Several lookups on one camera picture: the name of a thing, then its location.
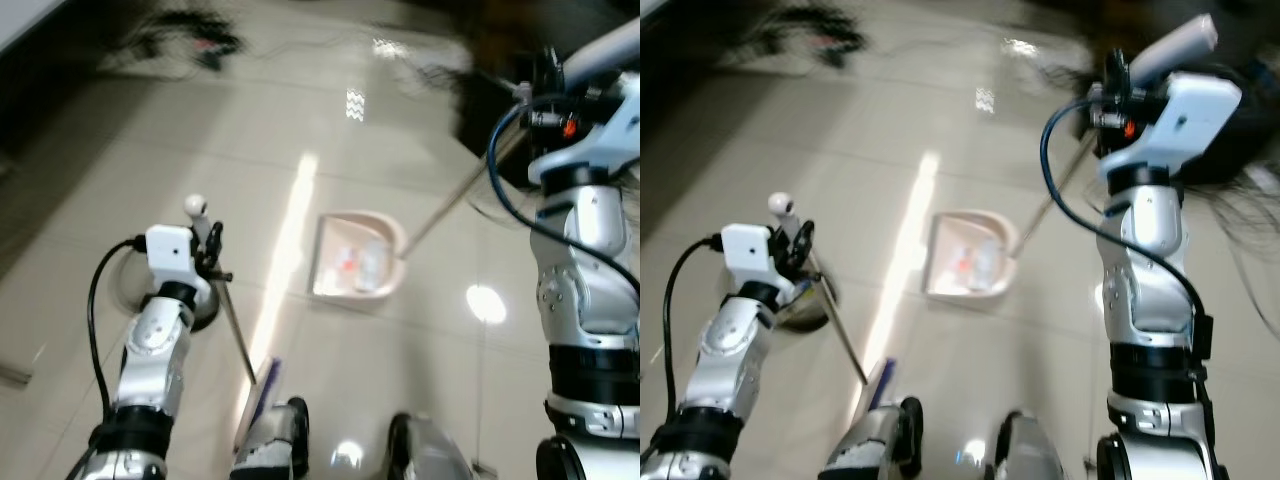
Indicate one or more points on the silver left robot foot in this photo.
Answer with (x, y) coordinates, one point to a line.
(880, 445)
(275, 445)

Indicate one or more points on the silver right robot foot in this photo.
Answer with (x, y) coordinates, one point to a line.
(430, 452)
(1030, 452)

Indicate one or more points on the silver robot foot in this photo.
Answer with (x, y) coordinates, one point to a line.
(275, 445)
(1030, 452)
(430, 452)
(880, 445)

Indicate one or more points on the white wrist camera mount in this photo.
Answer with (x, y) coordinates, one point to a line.
(745, 250)
(592, 140)
(1180, 120)
(168, 250)

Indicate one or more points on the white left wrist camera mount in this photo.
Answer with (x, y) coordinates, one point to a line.
(745, 250)
(168, 250)

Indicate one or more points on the dark furniture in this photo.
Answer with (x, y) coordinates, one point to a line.
(1240, 110)

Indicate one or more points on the white rubbish in dustpan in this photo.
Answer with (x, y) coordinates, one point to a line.
(975, 262)
(358, 262)

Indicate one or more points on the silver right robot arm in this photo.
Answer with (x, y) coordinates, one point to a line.
(588, 270)
(1152, 280)

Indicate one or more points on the broom with purple head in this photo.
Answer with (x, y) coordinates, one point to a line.
(848, 345)
(238, 340)

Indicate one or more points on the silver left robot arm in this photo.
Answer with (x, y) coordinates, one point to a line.
(150, 350)
(728, 350)

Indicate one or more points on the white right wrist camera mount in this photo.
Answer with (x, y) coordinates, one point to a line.
(1180, 120)
(592, 140)

